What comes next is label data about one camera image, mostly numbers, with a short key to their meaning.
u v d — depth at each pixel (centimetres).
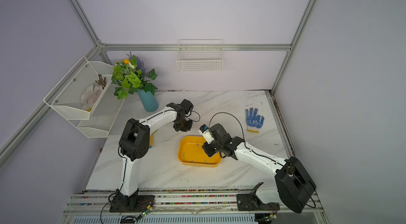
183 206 73
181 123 84
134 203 68
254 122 104
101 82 82
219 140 64
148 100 104
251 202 65
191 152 92
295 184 41
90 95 78
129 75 79
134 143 55
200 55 97
